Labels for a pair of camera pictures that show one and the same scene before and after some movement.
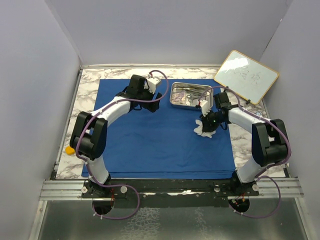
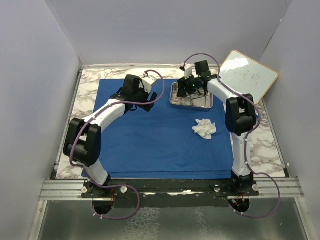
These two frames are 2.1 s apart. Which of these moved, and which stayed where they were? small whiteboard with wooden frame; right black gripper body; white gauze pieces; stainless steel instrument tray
Moved: right black gripper body
Stayed: stainless steel instrument tray; small whiteboard with wooden frame; white gauze pieces
